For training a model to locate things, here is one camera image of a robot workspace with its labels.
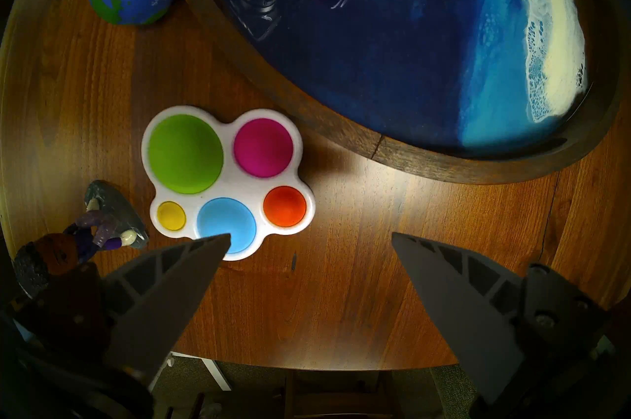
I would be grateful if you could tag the green upholstered dining chair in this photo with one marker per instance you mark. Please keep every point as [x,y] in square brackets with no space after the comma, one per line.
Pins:
[451,393]

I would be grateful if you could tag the white colourful dimple pop toy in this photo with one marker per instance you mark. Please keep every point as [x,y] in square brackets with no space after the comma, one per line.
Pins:
[227,181]

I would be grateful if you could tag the purple suit bobblehead figurine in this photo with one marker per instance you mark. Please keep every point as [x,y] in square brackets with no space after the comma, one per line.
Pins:
[108,216]

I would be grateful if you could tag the round wooden ocean resin tray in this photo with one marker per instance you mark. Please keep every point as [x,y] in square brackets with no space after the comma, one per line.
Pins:
[394,53]

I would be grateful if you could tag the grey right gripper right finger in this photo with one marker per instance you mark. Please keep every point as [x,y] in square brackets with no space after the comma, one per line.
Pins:
[468,314]

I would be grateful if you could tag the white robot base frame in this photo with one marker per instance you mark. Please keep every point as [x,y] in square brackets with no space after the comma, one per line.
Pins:
[207,368]

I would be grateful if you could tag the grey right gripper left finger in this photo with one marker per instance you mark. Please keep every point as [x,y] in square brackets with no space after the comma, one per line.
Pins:
[157,309]

